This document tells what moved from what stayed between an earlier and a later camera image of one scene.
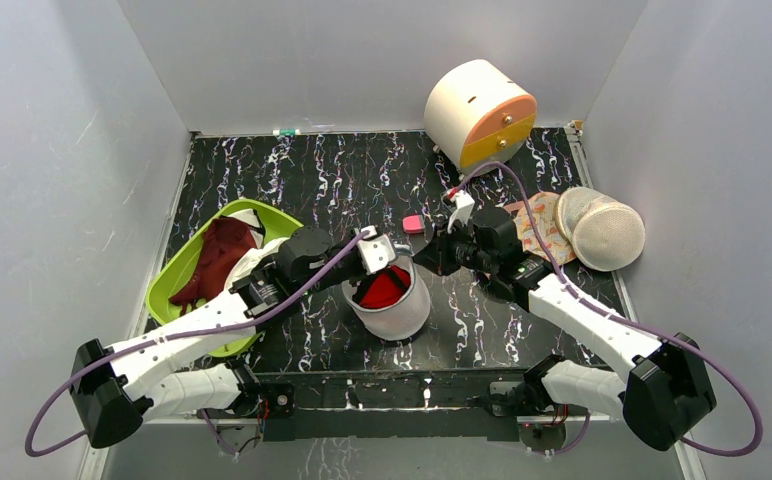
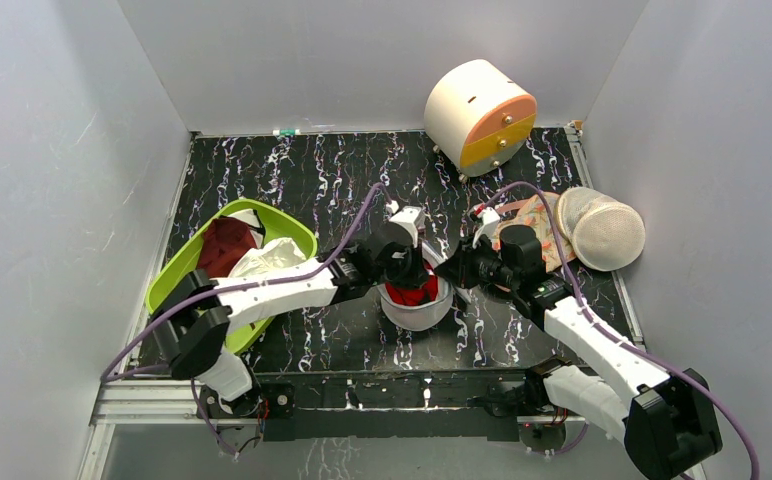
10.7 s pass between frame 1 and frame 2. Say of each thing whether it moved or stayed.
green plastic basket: stayed
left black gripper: moved
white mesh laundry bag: moved
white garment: stayed
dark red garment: stayed
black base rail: stayed
